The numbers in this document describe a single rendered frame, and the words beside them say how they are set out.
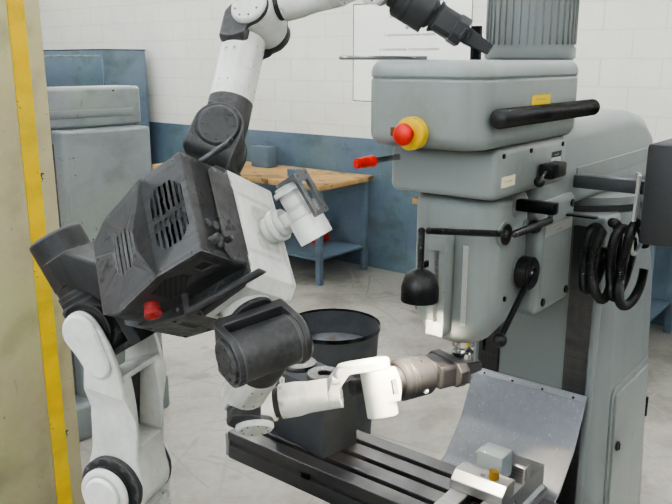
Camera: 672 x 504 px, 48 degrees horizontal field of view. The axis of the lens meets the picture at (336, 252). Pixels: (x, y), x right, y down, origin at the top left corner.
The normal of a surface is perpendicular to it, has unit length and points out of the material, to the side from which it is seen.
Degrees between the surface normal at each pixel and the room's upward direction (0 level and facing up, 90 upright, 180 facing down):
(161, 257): 64
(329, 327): 86
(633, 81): 90
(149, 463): 81
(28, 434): 90
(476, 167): 90
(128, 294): 74
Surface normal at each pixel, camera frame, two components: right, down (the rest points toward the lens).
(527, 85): 0.78, 0.15
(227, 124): 0.07, -0.26
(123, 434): -0.34, 0.23
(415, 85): -0.62, 0.19
